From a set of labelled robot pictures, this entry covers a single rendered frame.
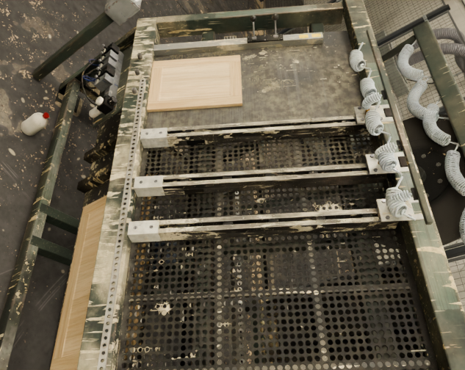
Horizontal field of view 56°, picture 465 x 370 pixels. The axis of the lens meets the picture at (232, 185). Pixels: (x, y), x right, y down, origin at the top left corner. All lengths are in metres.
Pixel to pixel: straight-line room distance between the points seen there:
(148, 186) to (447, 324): 1.24
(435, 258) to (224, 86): 1.31
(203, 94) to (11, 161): 1.19
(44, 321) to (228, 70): 1.66
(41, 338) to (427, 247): 1.92
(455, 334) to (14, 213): 2.19
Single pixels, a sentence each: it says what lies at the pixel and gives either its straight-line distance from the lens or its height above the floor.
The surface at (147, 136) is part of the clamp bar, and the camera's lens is 2.08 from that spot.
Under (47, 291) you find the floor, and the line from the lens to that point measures 2.65.
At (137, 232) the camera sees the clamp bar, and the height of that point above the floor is 0.96.
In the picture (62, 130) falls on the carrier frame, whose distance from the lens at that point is 2.86.
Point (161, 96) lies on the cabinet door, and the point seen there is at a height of 0.95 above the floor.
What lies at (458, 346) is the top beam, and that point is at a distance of 1.64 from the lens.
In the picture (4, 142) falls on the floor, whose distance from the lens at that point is 2.83.
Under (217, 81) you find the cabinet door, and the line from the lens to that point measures 2.36.
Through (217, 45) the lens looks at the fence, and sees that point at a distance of 2.54.
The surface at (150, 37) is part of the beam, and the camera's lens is 2.67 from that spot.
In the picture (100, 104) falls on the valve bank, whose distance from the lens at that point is 2.32.
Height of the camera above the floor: 2.18
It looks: 29 degrees down
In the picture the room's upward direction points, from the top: 66 degrees clockwise
